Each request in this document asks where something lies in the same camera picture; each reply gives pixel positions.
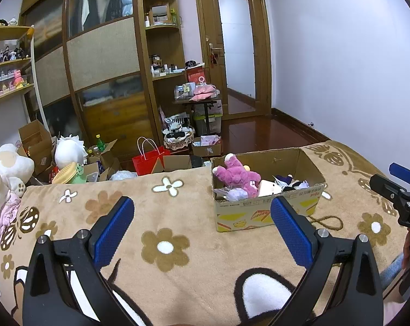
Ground small wooden table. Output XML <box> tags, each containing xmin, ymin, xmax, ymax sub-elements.
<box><xmin>173</xmin><ymin>93</ymin><xmax>223</xmax><ymax>136</ymax></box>

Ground white plush with purple hat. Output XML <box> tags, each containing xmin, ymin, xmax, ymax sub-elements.
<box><xmin>272</xmin><ymin>174</ymin><xmax>310</xmax><ymax>192</ymax></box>

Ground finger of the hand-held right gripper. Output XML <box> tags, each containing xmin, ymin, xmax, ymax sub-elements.
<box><xmin>389</xmin><ymin>162</ymin><xmax>410</xmax><ymax>192</ymax></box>
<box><xmin>368</xmin><ymin>174</ymin><xmax>410</xmax><ymax>211</ymax></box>

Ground wooden display shelf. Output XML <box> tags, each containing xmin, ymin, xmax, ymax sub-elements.
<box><xmin>0</xmin><ymin>24</ymin><xmax>36</xmax><ymax>143</ymax></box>

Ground row of small figurines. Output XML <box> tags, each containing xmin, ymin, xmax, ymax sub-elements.
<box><xmin>0</xmin><ymin>42</ymin><xmax>32</xmax><ymax>99</ymax></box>

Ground lavender plush toy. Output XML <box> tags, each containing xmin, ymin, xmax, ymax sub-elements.
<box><xmin>222</xmin><ymin>187</ymin><xmax>249</xmax><ymax>202</ymax></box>

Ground green frog toy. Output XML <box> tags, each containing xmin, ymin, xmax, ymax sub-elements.
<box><xmin>52</xmin><ymin>162</ymin><xmax>87</xmax><ymax>184</ymax></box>

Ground white spiky plush head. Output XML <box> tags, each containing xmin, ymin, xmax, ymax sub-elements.
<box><xmin>55</xmin><ymin>135</ymin><xmax>88</xmax><ymax>170</ymax></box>

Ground red paper bag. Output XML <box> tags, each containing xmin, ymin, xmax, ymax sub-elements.
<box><xmin>132</xmin><ymin>137</ymin><xmax>171</xmax><ymax>176</ymax></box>

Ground pink packets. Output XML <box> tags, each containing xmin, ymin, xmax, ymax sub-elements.
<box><xmin>189</xmin><ymin>83</ymin><xmax>221</xmax><ymax>102</ymax></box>

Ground flat cardboard box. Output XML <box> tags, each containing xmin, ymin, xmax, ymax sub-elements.
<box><xmin>153</xmin><ymin>155</ymin><xmax>192</xmax><ymax>174</ymax></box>

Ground white plastic bag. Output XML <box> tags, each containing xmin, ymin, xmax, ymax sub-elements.
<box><xmin>109</xmin><ymin>170</ymin><xmax>138</xmax><ymax>181</ymax></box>

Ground pink cloth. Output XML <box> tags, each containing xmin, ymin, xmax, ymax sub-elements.
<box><xmin>0</xmin><ymin>190</ymin><xmax>22</xmax><ymax>279</ymax></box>

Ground white curved pole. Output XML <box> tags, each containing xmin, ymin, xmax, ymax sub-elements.
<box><xmin>30</xmin><ymin>25</ymin><xmax>47</xmax><ymax>123</ymax></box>

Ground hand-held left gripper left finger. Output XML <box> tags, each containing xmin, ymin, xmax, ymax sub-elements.
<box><xmin>22</xmin><ymin>196</ymin><xmax>135</xmax><ymax>326</ymax></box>

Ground red box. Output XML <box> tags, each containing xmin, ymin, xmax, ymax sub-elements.
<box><xmin>186</xmin><ymin>67</ymin><xmax>208</xmax><ymax>85</ymax></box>

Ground small cardboard box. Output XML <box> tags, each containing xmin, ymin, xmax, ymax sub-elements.
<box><xmin>191</xmin><ymin>136</ymin><xmax>222</xmax><ymax>157</ymax></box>

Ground large white plush toy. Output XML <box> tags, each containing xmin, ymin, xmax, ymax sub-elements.
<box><xmin>0</xmin><ymin>143</ymin><xmax>35</xmax><ymax>223</ymax></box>

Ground pink bear plush toy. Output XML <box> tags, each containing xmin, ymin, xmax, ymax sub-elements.
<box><xmin>212</xmin><ymin>153</ymin><xmax>262</xmax><ymax>198</ymax></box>

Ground wicker basket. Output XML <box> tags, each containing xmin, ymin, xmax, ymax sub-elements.
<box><xmin>163</xmin><ymin>127</ymin><xmax>196</xmax><ymax>151</ymax></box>

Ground tall open cardboard box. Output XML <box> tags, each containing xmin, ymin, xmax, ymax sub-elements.
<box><xmin>18</xmin><ymin>120</ymin><xmax>58</xmax><ymax>175</ymax></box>

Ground green lidded storage bin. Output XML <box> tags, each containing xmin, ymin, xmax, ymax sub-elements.
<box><xmin>193</xmin><ymin>100</ymin><xmax>223</xmax><ymax>136</ymax></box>

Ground cream plush toy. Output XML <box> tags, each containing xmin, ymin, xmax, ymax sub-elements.
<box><xmin>258</xmin><ymin>179</ymin><xmax>282</xmax><ymax>198</ymax></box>

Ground person's denim trouser leg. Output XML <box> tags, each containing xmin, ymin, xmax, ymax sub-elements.
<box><xmin>378</xmin><ymin>253</ymin><xmax>410</xmax><ymax>291</ymax></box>

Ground wooden door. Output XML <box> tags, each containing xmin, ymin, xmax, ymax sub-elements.
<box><xmin>193</xmin><ymin>0</ymin><xmax>273</xmax><ymax>120</ymax></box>

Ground beige flower blanket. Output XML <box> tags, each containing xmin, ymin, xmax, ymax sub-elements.
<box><xmin>0</xmin><ymin>139</ymin><xmax>410</xmax><ymax>326</ymax></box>

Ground wooden wardrobe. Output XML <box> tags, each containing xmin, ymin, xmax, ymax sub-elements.
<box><xmin>20</xmin><ymin>0</ymin><xmax>188</xmax><ymax>164</ymax></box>

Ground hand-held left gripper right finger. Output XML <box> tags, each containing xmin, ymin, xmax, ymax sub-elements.
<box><xmin>270</xmin><ymin>196</ymin><xmax>384</xmax><ymax>326</ymax></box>

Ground person's right hand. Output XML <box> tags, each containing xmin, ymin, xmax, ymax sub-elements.
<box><xmin>402</xmin><ymin>229</ymin><xmax>410</xmax><ymax>270</ymax></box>

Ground brown cardboard box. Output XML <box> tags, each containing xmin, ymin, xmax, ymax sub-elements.
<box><xmin>211</xmin><ymin>148</ymin><xmax>326</xmax><ymax>233</ymax></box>

